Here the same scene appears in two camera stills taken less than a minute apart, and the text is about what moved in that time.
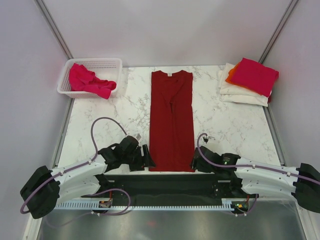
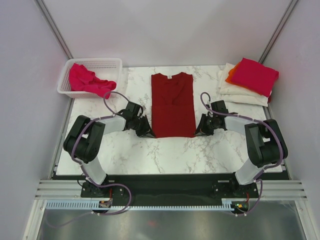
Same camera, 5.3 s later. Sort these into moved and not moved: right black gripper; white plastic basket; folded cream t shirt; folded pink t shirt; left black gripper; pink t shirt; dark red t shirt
Moved: right black gripper; dark red t shirt; left black gripper
Not moved: pink t shirt; folded pink t shirt; white plastic basket; folded cream t shirt
